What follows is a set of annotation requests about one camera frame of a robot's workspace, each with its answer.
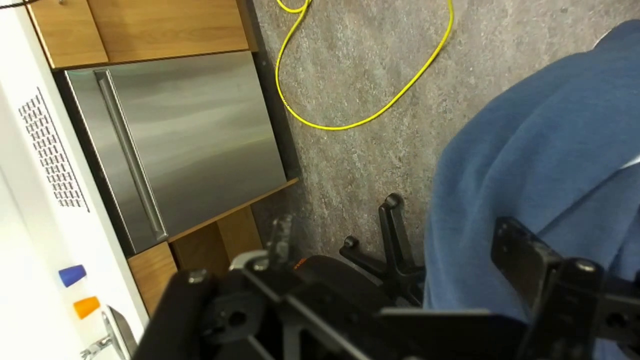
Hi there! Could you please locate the white appliance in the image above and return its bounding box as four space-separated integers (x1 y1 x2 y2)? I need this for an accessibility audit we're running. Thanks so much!
0 0 300 360

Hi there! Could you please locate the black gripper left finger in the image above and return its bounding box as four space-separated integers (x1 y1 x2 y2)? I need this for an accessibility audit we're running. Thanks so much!
136 213 363 360

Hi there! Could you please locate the blue plastic cap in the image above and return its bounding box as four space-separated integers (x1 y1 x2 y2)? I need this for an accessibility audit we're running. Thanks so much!
59 263 89 288

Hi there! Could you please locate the yellow cable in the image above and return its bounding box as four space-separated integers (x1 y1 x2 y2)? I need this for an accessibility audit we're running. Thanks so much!
274 0 459 134

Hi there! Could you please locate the white drying mat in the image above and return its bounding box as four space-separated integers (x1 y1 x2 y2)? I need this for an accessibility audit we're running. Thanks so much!
16 85 92 213

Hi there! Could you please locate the chrome faucet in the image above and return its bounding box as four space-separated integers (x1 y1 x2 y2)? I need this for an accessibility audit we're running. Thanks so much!
78 304 138 360

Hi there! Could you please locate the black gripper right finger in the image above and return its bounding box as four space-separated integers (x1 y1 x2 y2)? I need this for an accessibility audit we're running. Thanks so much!
490 215 640 360

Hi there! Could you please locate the orange plastic cap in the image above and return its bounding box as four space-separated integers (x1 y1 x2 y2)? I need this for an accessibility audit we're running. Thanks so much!
72 295 103 319

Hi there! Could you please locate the stainless steel dishwasher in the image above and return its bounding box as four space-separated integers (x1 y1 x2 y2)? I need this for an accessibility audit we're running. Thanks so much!
62 49 291 255

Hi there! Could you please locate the blue hoodie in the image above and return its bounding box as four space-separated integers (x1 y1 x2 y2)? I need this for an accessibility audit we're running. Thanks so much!
423 18 640 360

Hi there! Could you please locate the orange office chair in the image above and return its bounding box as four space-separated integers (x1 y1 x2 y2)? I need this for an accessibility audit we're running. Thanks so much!
292 191 429 316

